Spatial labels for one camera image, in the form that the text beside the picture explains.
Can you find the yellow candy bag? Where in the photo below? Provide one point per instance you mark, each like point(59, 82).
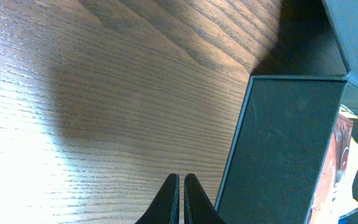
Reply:
point(346, 112)

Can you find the brown Pocky box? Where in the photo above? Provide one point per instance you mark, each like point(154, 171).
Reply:
point(333, 198)

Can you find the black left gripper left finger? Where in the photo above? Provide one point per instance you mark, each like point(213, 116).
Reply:
point(165, 207)

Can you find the black gift box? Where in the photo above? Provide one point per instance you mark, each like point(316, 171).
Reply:
point(288, 114)

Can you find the blue Oreo cookie pack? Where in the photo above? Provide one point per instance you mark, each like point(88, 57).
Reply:
point(343, 221)

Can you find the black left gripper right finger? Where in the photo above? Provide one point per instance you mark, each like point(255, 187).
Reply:
point(198, 209)

